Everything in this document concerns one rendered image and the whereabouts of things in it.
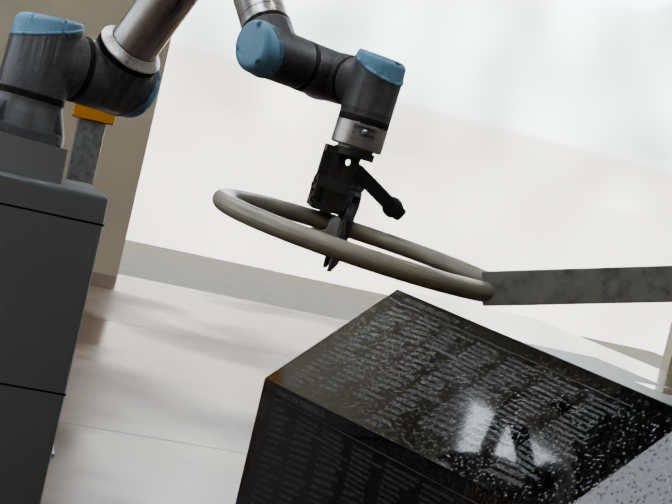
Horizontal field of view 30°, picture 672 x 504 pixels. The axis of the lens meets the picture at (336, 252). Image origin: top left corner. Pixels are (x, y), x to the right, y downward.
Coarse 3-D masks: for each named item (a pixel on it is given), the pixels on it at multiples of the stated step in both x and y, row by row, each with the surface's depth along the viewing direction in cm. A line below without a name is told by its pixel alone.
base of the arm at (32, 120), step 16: (0, 96) 267; (16, 96) 266; (32, 96) 266; (0, 112) 266; (16, 112) 265; (32, 112) 266; (48, 112) 269; (0, 128) 264; (16, 128) 264; (32, 128) 265; (48, 128) 268
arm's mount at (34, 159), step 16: (0, 144) 263; (16, 144) 263; (32, 144) 264; (48, 144) 265; (0, 160) 263; (16, 160) 264; (32, 160) 265; (48, 160) 266; (64, 160) 266; (32, 176) 265; (48, 176) 266
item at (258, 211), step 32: (224, 192) 188; (256, 224) 177; (288, 224) 174; (320, 224) 216; (352, 256) 171; (384, 256) 172; (416, 256) 215; (448, 256) 212; (448, 288) 175; (480, 288) 179
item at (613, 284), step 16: (496, 272) 181; (512, 272) 180; (528, 272) 179; (544, 272) 179; (560, 272) 178; (576, 272) 177; (592, 272) 176; (608, 272) 175; (624, 272) 174; (640, 272) 174; (656, 272) 173; (496, 288) 181; (512, 288) 180; (528, 288) 179; (544, 288) 179; (560, 288) 178; (576, 288) 177; (592, 288) 176; (608, 288) 175; (624, 288) 174; (640, 288) 174; (656, 288) 173; (496, 304) 181; (512, 304) 180; (528, 304) 179; (544, 304) 179
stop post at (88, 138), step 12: (84, 108) 368; (84, 120) 371; (96, 120) 370; (108, 120) 370; (84, 132) 371; (96, 132) 372; (84, 144) 371; (96, 144) 372; (72, 156) 371; (84, 156) 372; (96, 156) 373; (72, 168) 371; (84, 168) 372; (84, 180) 373
